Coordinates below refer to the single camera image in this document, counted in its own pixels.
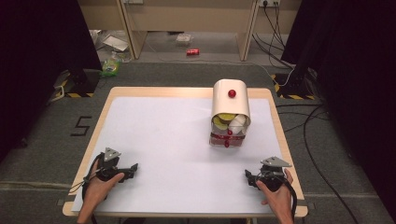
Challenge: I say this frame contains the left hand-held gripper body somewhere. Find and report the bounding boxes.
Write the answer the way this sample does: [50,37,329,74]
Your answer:
[93,147,126,183]

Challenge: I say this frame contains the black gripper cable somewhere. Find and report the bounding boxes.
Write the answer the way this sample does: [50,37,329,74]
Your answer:
[68,154,106,224]
[281,176,299,224]

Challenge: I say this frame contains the beige wooden desk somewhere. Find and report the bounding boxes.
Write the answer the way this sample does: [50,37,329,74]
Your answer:
[77,0,303,63]

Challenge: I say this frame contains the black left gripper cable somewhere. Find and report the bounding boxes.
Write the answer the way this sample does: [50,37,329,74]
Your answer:
[68,154,106,224]

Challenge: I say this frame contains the person's right hand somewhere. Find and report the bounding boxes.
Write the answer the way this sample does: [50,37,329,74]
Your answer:
[255,168,296,217]

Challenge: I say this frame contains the long black floor cable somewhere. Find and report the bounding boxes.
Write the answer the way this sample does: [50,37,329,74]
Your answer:
[303,104,362,224]

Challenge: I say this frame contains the black cables from socket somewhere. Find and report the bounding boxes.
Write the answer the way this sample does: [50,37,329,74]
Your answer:
[251,2,296,70]

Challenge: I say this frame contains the black stand base striped tape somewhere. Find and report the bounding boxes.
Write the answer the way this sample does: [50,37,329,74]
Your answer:
[270,72,317,102]
[53,68,102,99]

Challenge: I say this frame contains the person's left hand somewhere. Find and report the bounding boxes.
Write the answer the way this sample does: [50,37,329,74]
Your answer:
[82,161,125,208]

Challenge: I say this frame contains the white paper mat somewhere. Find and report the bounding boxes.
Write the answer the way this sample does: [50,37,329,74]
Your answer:
[71,95,298,216]

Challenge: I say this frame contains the clear plastic box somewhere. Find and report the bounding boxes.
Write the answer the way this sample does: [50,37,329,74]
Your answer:
[175,33,194,47]

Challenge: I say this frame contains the dark curtain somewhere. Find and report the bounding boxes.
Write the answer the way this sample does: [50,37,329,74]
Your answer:
[280,0,396,218]
[0,0,103,163]

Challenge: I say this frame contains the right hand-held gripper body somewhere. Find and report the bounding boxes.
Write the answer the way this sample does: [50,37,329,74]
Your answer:
[255,156,292,192]

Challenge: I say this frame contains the wooden table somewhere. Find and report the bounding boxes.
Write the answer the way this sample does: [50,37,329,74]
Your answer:
[62,86,309,218]

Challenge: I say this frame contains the white flat packet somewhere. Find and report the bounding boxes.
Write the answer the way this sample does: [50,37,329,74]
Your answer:
[102,34,130,52]

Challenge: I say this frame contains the white cabinet with red knobs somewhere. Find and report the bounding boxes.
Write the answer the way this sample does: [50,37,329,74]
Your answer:
[208,78,252,149]

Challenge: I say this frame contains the white wall socket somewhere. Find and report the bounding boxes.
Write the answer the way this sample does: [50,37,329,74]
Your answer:
[258,0,281,8]

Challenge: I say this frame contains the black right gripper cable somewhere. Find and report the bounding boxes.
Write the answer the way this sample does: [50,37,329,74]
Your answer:
[281,176,299,224]

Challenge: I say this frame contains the green plastic bag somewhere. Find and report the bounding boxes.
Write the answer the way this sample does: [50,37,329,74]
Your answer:
[99,51,123,78]

